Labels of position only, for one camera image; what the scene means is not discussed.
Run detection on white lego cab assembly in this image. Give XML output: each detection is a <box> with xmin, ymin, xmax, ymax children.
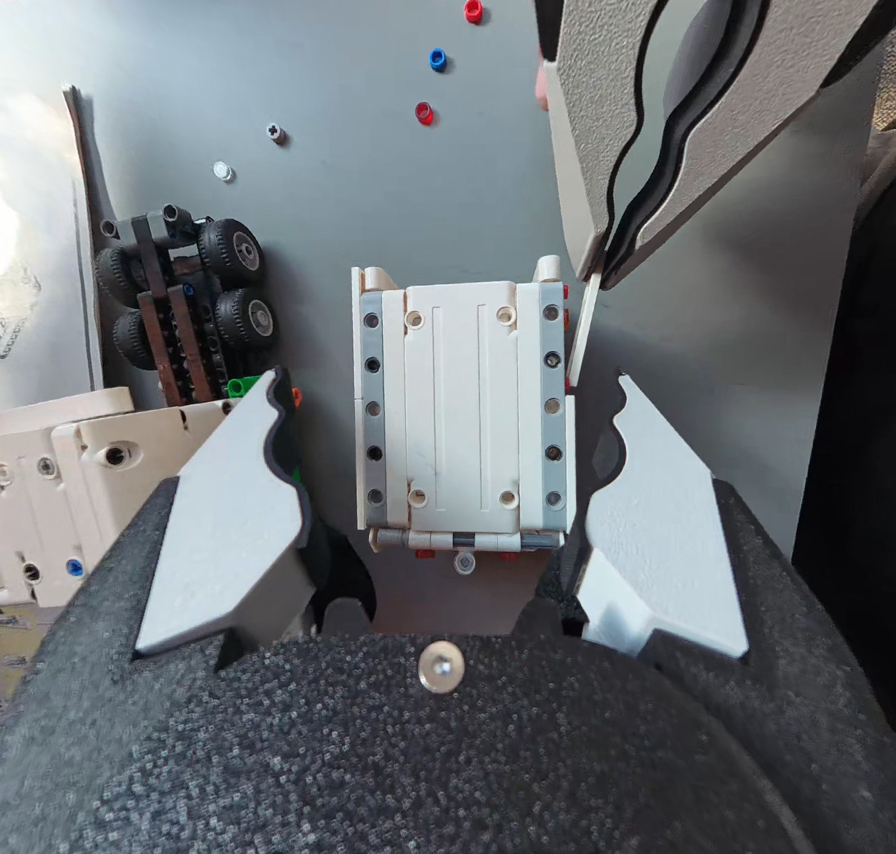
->
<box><xmin>0</xmin><ymin>387</ymin><xmax>242</xmax><ymax>608</ymax></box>

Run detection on lego instruction booklet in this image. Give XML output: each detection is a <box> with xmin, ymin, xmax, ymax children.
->
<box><xmin>0</xmin><ymin>84</ymin><xmax>119</xmax><ymax>394</ymax></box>

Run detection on white lego box assembly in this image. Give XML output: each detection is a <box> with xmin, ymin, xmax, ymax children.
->
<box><xmin>350</xmin><ymin>254</ymin><xmax>579</xmax><ymax>576</ymax></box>

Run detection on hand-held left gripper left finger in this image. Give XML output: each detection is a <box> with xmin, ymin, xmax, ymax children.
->
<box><xmin>133</xmin><ymin>367</ymin><xmax>317</xmax><ymax>659</ymax></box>

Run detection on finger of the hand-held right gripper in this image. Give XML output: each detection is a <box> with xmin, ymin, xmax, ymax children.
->
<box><xmin>544</xmin><ymin>0</ymin><xmax>702</xmax><ymax>282</ymax></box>
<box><xmin>601</xmin><ymin>0</ymin><xmax>896</xmax><ymax>292</ymax></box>

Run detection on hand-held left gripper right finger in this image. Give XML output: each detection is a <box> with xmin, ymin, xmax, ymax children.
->
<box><xmin>574</xmin><ymin>374</ymin><xmax>750</xmax><ymax>660</ymax></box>

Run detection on white lego panel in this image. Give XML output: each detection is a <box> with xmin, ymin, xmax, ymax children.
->
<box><xmin>566</xmin><ymin>270</ymin><xmax>603</xmax><ymax>390</ymax></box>

